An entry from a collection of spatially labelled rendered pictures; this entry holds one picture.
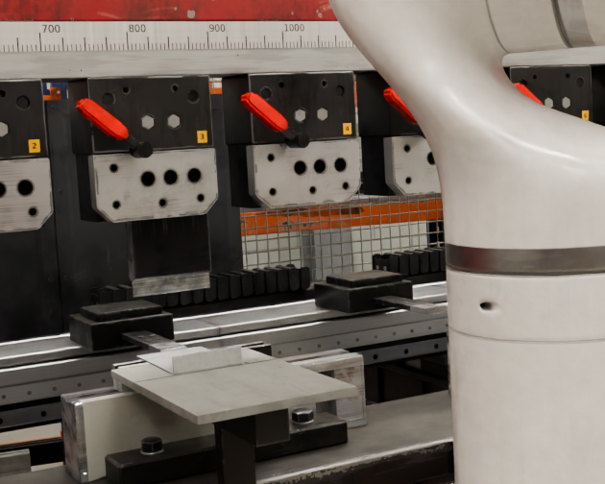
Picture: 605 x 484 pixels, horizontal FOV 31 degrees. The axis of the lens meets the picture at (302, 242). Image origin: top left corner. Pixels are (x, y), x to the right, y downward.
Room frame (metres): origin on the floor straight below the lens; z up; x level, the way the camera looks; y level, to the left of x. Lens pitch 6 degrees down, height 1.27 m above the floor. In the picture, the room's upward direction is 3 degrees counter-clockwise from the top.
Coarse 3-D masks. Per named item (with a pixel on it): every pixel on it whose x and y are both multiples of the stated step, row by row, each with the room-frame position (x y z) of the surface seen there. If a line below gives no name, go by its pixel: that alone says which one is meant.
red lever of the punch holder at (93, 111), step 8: (80, 104) 1.18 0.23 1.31; (88, 104) 1.18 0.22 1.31; (96, 104) 1.19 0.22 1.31; (80, 112) 1.19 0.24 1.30; (88, 112) 1.18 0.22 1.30; (96, 112) 1.19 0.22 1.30; (104, 112) 1.19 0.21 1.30; (88, 120) 1.20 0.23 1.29; (96, 120) 1.19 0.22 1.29; (104, 120) 1.19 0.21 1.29; (112, 120) 1.19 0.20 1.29; (104, 128) 1.19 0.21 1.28; (112, 128) 1.19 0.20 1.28; (120, 128) 1.20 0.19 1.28; (112, 136) 1.20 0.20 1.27; (120, 136) 1.20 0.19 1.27; (128, 136) 1.21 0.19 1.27; (128, 144) 1.21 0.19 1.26; (136, 144) 1.21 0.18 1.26; (144, 144) 1.21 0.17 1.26; (136, 152) 1.21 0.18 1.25; (144, 152) 1.21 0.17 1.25; (152, 152) 1.21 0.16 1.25
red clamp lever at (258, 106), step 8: (248, 96) 1.27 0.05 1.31; (256, 96) 1.28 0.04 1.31; (248, 104) 1.28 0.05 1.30; (256, 104) 1.28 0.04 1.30; (264, 104) 1.28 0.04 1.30; (256, 112) 1.28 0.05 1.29; (264, 112) 1.28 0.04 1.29; (272, 112) 1.29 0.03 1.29; (264, 120) 1.29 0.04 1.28; (272, 120) 1.29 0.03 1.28; (280, 120) 1.29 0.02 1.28; (272, 128) 1.30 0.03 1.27; (280, 128) 1.29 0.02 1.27; (288, 128) 1.30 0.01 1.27; (288, 136) 1.31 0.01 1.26; (296, 136) 1.30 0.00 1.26; (304, 136) 1.30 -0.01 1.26; (288, 144) 1.32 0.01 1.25; (296, 144) 1.30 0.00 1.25; (304, 144) 1.30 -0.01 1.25
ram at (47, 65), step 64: (0, 0) 1.18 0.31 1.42; (64, 0) 1.22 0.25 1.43; (128, 0) 1.25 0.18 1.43; (192, 0) 1.29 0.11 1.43; (256, 0) 1.33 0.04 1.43; (320, 0) 1.37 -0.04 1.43; (0, 64) 1.18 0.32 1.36; (64, 64) 1.21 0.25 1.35; (128, 64) 1.25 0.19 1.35; (192, 64) 1.28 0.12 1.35; (256, 64) 1.32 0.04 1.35; (320, 64) 1.36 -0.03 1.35; (512, 64) 1.51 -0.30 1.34; (576, 64) 1.56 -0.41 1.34
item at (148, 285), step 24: (192, 216) 1.31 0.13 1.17; (144, 240) 1.28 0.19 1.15; (168, 240) 1.30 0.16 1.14; (192, 240) 1.31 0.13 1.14; (144, 264) 1.28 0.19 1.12; (168, 264) 1.29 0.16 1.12; (192, 264) 1.31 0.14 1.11; (144, 288) 1.29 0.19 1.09; (168, 288) 1.30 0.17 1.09; (192, 288) 1.32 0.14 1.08
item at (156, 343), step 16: (112, 304) 1.53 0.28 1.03; (128, 304) 1.52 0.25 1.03; (144, 304) 1.51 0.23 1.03; (80, 320) 1.49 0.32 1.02; (96, 320) 1.46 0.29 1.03; (112, 320) 1.47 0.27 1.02; (128, 320) 1.47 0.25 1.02; (144, 320) 1.48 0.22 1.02; (160, 320) 1.49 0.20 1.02; (80, 336) 1.49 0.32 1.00; (96, 336) 1.44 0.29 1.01; (112, 336) 1.45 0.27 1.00; (128, 336) 1.44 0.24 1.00; (144, 336) 1.43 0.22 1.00; (160, 336) 1.42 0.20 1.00
